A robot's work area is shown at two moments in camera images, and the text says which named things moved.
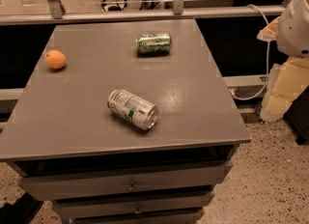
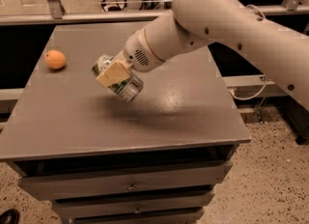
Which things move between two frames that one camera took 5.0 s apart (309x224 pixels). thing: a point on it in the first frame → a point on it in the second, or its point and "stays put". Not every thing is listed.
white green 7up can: [133, 109] → [128, 89]
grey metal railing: [177, 11] stays put
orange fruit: [55, 59] stays put
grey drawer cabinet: [124, 122] stays put
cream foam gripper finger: [286, 82] → [115, 73]
